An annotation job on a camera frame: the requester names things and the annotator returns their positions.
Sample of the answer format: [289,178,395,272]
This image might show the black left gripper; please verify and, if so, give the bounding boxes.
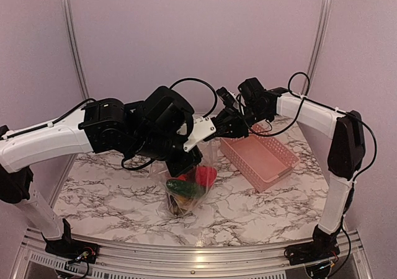
[130,128,203,177]

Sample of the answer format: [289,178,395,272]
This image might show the green cucumber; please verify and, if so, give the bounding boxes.
[166,179,206,198]

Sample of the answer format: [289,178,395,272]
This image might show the red apple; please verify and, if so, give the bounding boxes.
[195,166,217,188]

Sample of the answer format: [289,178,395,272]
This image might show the clear pink zip top bag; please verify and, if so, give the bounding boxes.
[149,141,218,217]

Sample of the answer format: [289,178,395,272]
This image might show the dark purple eggplant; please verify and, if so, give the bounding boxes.
[167,194,193,217]

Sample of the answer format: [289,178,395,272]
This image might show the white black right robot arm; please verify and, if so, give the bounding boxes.
[212,87,365,236]

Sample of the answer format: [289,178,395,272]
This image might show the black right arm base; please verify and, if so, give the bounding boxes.
[284,226,341,265]

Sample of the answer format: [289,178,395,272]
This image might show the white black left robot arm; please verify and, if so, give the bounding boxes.
[1,97,216,257]

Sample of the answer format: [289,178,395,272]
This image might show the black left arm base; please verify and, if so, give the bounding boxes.
[42,218,99,264]

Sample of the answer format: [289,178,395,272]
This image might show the pink perforated plastic basket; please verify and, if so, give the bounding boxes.
[220,134,300,192]

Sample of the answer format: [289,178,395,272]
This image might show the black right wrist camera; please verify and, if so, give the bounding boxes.
[238,77,266,110]

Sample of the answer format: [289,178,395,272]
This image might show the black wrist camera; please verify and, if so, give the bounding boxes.
[238,77,266,110]
[141,86,194,138]

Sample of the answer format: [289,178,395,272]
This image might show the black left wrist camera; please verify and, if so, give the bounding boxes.
[141,86,194,138]

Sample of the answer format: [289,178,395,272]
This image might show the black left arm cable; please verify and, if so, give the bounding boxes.
[120,77,218,171]

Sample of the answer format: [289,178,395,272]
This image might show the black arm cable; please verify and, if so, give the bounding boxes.
[235,71,379,184]
[120,77,218,171]

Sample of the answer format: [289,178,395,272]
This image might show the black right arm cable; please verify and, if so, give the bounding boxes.
[235,71,379,184]

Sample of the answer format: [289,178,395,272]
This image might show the aluminium frame post right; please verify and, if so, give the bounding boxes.
[307,0,332,81]

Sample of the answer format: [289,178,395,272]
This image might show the aluminium frame post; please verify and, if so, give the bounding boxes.
[307,0,332,81]
[61,0,90,99]

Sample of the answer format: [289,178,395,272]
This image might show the aluminium front rail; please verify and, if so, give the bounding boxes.
[9,228,373,279]

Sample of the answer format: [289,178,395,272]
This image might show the aluminium frame post left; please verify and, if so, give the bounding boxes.
[61,0,90,99]

